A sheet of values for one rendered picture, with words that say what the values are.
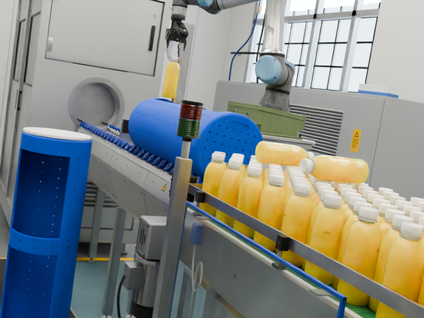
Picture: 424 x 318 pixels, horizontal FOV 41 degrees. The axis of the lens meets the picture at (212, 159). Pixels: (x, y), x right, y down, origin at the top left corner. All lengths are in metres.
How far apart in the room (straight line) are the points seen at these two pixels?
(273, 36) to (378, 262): 1.54
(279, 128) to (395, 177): 1.43
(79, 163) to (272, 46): 0.97
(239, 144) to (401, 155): 1.86
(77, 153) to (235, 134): 0.65
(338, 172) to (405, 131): 2.25
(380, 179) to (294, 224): 2.35
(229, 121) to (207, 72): 5.76
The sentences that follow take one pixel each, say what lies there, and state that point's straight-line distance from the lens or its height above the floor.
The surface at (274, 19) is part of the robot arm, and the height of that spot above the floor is 1.65.
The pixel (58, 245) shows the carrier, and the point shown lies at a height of 0.60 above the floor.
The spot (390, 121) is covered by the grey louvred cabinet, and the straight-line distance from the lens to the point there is 3.73.
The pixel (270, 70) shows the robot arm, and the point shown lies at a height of 1.43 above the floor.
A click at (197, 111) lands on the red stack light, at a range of 1.57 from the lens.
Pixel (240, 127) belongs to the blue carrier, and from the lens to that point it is 2.14.
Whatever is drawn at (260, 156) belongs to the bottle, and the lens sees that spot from 1.83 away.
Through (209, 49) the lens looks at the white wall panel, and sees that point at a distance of 7.88.
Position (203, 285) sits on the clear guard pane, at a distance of 1.65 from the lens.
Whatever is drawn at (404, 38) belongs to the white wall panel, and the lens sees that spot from 5.02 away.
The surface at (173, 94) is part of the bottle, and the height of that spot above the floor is 1.26.
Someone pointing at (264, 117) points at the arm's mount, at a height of 1.23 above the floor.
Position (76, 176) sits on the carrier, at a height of 0.88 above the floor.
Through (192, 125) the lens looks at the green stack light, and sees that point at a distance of 1.56.
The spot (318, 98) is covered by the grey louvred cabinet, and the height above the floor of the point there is 1.38.
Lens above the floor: 1.28
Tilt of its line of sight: 6 degrees down
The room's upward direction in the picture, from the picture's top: 9 degrees clockwise
